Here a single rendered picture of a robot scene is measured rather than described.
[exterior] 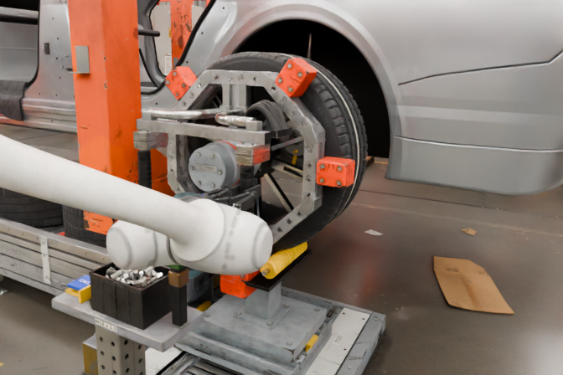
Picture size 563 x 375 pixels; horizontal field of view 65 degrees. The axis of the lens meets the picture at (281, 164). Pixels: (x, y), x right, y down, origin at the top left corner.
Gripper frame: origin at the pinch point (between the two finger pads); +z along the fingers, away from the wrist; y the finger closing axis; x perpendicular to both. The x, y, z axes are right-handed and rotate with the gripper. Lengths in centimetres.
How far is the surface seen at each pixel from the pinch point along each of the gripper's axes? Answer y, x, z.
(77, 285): -53, -35, -10
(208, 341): -29, -66, 23
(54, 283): -111, -65, 22
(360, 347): 16, -75, 59
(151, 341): -18.0, -38.9, -16.0
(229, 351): -20, -67, 23
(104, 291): -36.2, -30.6, -14.3
